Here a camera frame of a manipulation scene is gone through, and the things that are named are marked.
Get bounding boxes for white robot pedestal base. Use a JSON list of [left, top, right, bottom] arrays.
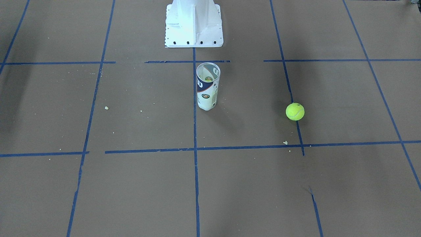
[[164, 0, 224, 48]]

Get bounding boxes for yellow tennis ball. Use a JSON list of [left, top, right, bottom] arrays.
[[285, 103, 305, 120]]

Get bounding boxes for clear tennis ball can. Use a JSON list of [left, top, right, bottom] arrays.
[[196, 63, 220, 111]]

